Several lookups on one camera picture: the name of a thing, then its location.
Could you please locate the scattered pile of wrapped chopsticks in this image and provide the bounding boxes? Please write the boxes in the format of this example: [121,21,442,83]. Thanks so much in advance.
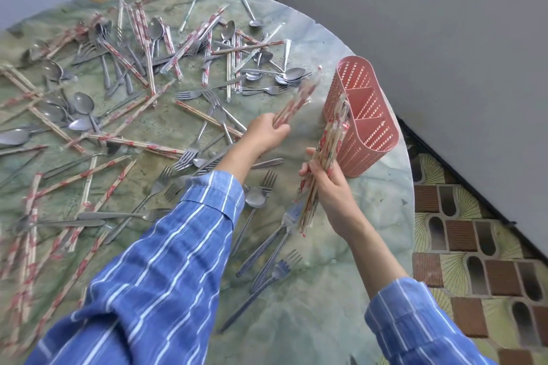
[0,0,292,357]

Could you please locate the pink plastic cutlery holder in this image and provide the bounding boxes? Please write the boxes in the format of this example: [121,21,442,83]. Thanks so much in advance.
[322,56,401,178]

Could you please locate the person's left hand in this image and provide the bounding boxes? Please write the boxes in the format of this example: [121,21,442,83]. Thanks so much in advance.
[238,113,292,162]

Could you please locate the small chopstick bunch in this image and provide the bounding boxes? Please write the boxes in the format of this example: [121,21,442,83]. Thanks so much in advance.
[272,65,323,129]

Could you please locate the person's right hand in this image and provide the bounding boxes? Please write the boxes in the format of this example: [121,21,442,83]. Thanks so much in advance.
[298,147,365,242]

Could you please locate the scattered metal forks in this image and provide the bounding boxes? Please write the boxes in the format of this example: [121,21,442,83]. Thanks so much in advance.
[43,23,305,333]

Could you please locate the large chopstick bundle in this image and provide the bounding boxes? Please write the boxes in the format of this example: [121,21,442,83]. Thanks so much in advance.
[295,93,354,238]

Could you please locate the scattered metal spoons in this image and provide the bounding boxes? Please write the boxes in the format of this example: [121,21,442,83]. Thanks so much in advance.
[0,0,307,258]

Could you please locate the person's right forearm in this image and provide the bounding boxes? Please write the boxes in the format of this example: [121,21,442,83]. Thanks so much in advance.
[342,217,499,365]

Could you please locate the person's left forearm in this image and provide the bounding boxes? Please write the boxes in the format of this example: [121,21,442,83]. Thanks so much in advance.
[23,140,259,365]

